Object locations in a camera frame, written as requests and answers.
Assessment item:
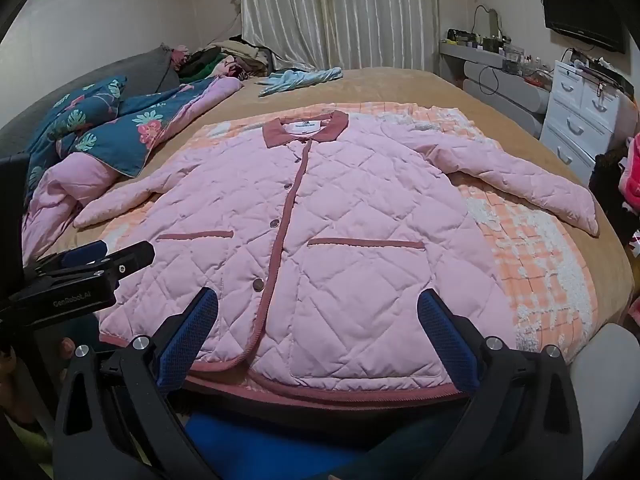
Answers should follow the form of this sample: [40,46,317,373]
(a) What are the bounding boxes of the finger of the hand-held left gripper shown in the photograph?
[22,241,109,281]
[25,241,156,291]

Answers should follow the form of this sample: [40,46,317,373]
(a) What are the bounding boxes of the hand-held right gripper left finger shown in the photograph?
[52,286,221,480]

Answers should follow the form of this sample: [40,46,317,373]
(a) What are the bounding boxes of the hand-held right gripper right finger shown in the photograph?
[417,288,586,480]

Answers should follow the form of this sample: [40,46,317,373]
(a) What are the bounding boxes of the pink quilted jacket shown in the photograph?
[74,109,600,403]

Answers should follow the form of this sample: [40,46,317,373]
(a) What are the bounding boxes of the pile of mixed clothes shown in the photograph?
[170,35,273,83]

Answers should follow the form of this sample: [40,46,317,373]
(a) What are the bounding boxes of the orange checked fleece blanket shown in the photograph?
[117,101,599,396]

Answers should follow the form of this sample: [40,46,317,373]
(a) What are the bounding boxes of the blue floral quilt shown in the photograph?
[22,76,246,266]

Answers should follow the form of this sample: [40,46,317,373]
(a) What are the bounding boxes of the dark garment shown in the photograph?
[590,150,628,248]

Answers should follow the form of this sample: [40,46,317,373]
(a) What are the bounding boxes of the light blue garment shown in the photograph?
[257,66,345,97]

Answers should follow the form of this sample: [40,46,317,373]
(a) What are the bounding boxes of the white drawer cabinet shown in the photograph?
[539,60,626,186]

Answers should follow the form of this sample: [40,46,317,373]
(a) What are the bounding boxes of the bed with tan cover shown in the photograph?
[40,66,636,341]

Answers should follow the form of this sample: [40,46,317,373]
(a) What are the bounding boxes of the grey dressing table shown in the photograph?
[439,40,553,116]

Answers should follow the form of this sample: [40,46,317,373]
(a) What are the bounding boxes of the clutter of small toiletries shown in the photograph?
[445,27,556,76]

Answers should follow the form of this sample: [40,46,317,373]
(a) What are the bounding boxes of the white striped curtain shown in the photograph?
[239,0,441,72]

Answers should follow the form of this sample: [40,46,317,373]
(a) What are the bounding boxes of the black television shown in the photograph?
[538,0,626,53]

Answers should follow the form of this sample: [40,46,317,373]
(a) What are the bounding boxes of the black cable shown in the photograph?
[474,5,501,97]

